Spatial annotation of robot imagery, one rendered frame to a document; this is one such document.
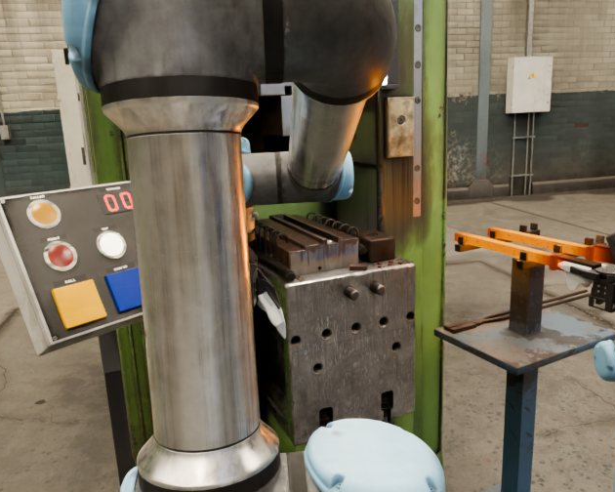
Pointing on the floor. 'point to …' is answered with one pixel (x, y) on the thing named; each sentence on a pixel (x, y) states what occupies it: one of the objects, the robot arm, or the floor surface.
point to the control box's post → (110, 358)
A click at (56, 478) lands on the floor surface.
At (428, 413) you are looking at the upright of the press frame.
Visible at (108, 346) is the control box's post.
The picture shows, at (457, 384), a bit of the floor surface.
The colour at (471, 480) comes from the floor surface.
